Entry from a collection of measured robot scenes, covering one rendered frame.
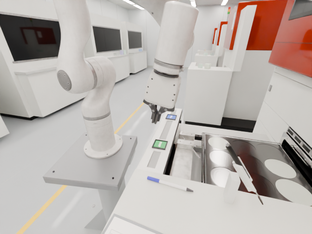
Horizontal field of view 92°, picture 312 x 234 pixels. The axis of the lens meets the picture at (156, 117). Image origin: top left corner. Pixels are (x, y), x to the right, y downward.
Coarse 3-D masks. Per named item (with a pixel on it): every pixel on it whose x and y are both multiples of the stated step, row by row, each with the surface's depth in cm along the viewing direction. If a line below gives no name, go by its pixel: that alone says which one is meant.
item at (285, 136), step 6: (282, 138) 76; (288, 138) 71; (282, 144) 76; (294, 144) 66; (294, 150) 66; (300, 150) 62; (288, 156) 69; (300, 156) 62; (306, 156) 59; (294, 162) 66; (306, 162) 58; (300, 168) 63; (306, 180) 57
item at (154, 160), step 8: (168, 112) 91; (176, 112) 91; (168, 120) 82; (176, 120) 82; (160, 128) 74; (168, 128) 75; (160, 136) 69; (168, 136) 68; (152, 144) 63; (168, 144) 63; (144, 152) 58; (152, 152) 58; (160, 152) 59; (168, 152) 58; (144, 160) 55; (152, 160) 55; (160, 160) 55; (136, 168) 51; (144, 168) 51; (152, 168) 51; (160, 168) 51
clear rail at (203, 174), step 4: (204, 140) 76; (204, 144) 73; (204, 148) 70; (204, 152) 67; (204, 156) 65; (204, 160) 63; (204, 164) 61; (204, 168) 59; (204, 172) 57; (204, 176) 55; (204, 180) 54
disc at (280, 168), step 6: (270, 162) 62; (276, 162) 62; (282, 162) 62; (270, 168) 59; (276, 168) 59; (282, 168) 59; (288, 168) 59; (276, 174) 56; (282, 174) 56; (288, 174) 56; (294, 174) 56
